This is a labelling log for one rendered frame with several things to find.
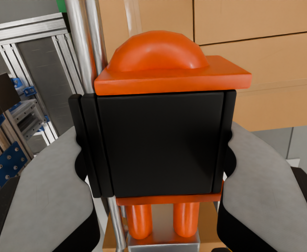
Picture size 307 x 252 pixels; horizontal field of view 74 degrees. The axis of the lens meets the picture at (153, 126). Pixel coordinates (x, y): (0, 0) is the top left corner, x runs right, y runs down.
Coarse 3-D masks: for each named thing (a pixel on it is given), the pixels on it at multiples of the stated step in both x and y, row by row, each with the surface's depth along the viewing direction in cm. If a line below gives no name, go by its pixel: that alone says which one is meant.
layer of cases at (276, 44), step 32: (128, 0) 66; (160, 0) 67; (192, 0) 69; (224, 0) 67; (256, 0) 67; (288, 0) 68; (128, 32) 71; (192, 32) 72; (224, 32) 72; (256, 32) 72; (288, 32) 72; (256, 64) 78; (288, 64) 78; (256, 96) 84; (288, 96) 84; (256, 128) 91
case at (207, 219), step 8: (200, 208) 75; (208, 208) 75; (200, 216) 72; (208, 216) 72; (216, 216) 72; (200, 224) 70; (208, 224) 70; (216, 224) 69; (112, 232) 69; (200, 232) 67; (208, 232) 67; (216, 232) 67; (104, 240) 67; (112, 240) 66; (200, 240) 65; (208, 240) 65; (216, 240) 65; (104, 248) 64; (112, 248) 64; (200, 248) 65; (208, 248) 66
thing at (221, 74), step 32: (224, 64) 11; (128, 96) 10; (160, 96) 10; (192, 96) 10; (224, 96) 10; (128, 128) 10; (160, 128) 10; (192, 128) 10; (224, 128) 10; (128, 160) 11; (160, 160) 11; (192, 160) 11; (128, 192) 13; (160, 192) 13; (192, 192) 13
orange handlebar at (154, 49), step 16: (144, 32) 10; (160, 32) 10; (176, 32) 11; (128, 48) 10; (144, 48) 10; (160, 48) 10; (176, 48) 10; (192, 48) 10; (112, 64) 11; (128, 64) 10; (144, 64) 10; (160, 64) 10; (176, 64) 10; (192, 64) 10; (208, 64) 11; (128, 208) 16; (144, 208) 16; (176, 208) 16; (192, 208) 16; (128, 224) 17; (144, 224) 16; (176, 224) 17; (192, 224) 17
